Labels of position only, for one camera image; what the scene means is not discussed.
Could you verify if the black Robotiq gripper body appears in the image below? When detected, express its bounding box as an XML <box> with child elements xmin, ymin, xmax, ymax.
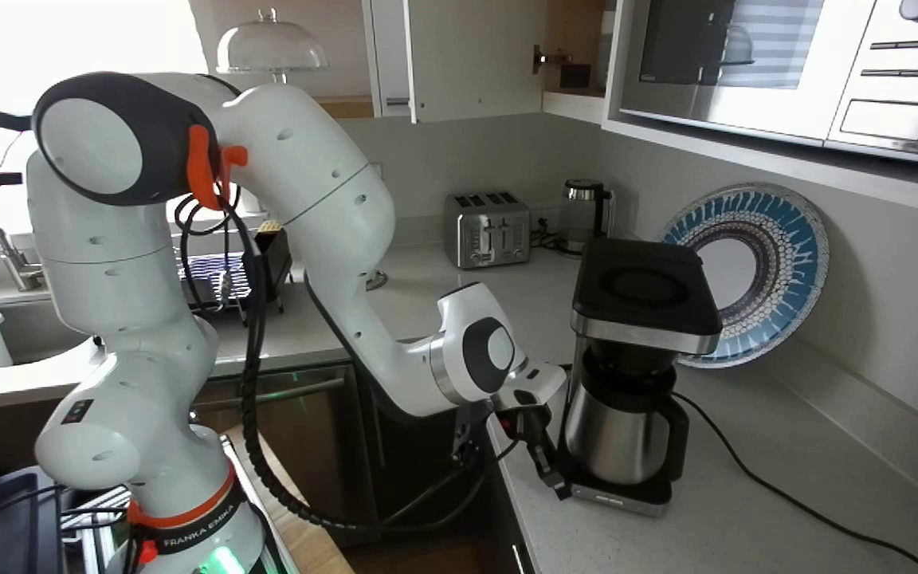
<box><xmin>488</xmin><ymin>387</ymin><xmax>563</xmax><ymax>455</ymax></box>

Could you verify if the black steel coffee maker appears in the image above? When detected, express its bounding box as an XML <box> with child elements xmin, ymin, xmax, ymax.
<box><xmin>554</xmin><ymin>235</ymin><xmax>726</xmax><ymax>524</ymax></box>

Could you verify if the stainless steel thermal carafe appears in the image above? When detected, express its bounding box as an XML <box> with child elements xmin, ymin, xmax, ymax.
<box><xmin>560</xmin><ymin>363</ymin><xmax>695</xmax><ymax>492</ymax></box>

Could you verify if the dark lower kitchen cabinet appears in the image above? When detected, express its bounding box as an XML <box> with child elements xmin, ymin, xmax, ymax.
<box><xmin>206</xmin><ymin>359</ymin><xmax>526</xmax><ymax>574</ymax></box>

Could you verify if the silver four-slot toaster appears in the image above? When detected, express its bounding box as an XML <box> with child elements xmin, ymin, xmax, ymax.
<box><xmin>443</xmin><ymin>189</ymin><xmax>537</xmax><ymax>273</ymax></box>

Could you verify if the steel electric kettle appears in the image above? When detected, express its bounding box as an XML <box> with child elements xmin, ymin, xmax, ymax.
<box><xmin>559</xmin><ymin>176</ymin><xmax>617</xmax><ymax>257</ymax></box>

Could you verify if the wooden board edge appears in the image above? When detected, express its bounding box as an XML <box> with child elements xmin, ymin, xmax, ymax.
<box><xmin>221</xmin><ymin>425</ymin><xmax>357</xmax><ymax>574</ymax></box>

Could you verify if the blue white decorative plate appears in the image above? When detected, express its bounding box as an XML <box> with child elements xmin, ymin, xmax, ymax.
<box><xmin>660</xmin><ymin>183</ymin><xmax>832</xmax><ymax>374</ymax></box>

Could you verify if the black dish drying rack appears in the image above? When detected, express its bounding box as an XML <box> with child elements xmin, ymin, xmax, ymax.
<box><xmin>173</xmin><ymin>224</ymin><xmax>295</xmax><ymax>326</ymax></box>

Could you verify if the white open cabinet door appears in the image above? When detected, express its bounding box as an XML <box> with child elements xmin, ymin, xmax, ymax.
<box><xmin>360</xmin><ymin>0</ymin><xmax>548</xmax><ymax>128</ymax></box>

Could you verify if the stainless steel microwave oven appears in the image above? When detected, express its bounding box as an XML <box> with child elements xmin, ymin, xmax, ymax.
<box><xmin>616</xmin><ymin>0</ymin><xmax>918</xmax><ymax>168</ymax></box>

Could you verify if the glass cake stand dome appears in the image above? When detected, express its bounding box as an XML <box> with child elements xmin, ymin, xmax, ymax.
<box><xmin>211</xmin><ymin>6</ymin><xmax>330</xmax><ymax>79</ymax></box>

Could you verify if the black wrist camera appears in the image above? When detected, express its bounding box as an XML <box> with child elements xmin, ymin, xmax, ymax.
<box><xmin>450</xmin><ymin>400</ymin><xmax>497</xmax><ymax>469</ymax></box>

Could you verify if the black coffee maker cord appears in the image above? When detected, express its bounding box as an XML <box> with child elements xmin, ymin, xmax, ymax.
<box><xmin>671</xmin><ymin>390</ymin><xmax>918</xmax><ymax>574</ymax></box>

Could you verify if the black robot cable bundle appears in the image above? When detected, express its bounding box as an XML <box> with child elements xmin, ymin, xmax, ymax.
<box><xmin>168</xmin><ymin>190</ymin><xmax>511</xmax><ymax>536</ymax></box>

